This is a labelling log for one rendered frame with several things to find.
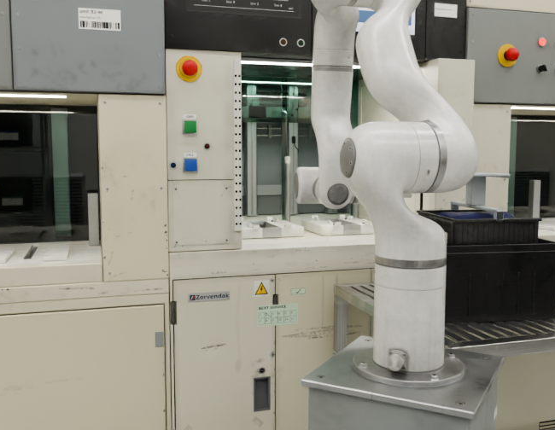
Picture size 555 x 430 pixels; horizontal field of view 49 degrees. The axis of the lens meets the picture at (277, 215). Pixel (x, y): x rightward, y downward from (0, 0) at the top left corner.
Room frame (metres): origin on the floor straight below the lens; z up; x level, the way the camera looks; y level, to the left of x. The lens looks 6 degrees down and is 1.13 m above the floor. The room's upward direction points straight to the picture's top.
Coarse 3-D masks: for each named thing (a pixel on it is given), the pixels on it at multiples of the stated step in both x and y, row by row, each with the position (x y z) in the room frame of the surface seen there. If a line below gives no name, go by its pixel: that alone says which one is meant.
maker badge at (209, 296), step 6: (192, 294) 1.62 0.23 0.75; (198, 294) 1.62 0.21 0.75; (204, 294) 1.63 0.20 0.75; (210, 294) 1.63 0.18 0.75; (216, 294) 1.64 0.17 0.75; (222, 294) 1.64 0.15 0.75; (228, 294) 1.65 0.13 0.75; (192, 300) 1.62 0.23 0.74; (198, 300) 1.62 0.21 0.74; (204, 300) 1.63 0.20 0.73; (210, 300) 1.63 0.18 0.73
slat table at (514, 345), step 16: (336, 288) 1.69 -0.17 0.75; (352, 288) 1.66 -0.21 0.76; (368, 288) 1.66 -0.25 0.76; (336, 304) 1.69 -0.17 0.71; (352, 304) 1.59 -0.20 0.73; (368, 304) 1.49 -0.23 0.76; (336, 320) 1.69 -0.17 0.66; (528, 320) 1.35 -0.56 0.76; (544, 320) 1.34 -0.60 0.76; (336, 336) 1.69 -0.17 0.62; (448, 336) 1.22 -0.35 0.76; (464, 336) 1.22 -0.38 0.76; (480, 336) 1.22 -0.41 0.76; (496, 336) 1.22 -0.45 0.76; (512, 336) 1.22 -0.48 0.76; (528, 336) 1.22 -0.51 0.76; (544, 336) 1.22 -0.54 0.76; (336, 352) 1.69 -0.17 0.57; (480, 352) 1.16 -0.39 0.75; (496, 352) 1.17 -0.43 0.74; (512, 352) 1.18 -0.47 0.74; (528, 352) 1.19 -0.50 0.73
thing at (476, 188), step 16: (480, 176) 1.40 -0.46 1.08; (496, 176) 1.41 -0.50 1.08; (480, 192) 1.45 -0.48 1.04; (480, 208) 1.42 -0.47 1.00; (496, 208) 1.37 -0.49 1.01; (448, 224) 1.37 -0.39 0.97; (464, 224) 1.35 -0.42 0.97; (480, 224) 1.36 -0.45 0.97; (496, 224) 1.36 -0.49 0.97; (512, 224) 1.37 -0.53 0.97; (528, 224) 1.37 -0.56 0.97; (448, 240) 1.37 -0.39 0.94; (464, 240) 1.35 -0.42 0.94; (480, 240) 1.36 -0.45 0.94; (496, 240) 1.36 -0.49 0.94; (512, 240) 1.37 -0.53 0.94; (528, 240) 1.37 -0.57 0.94
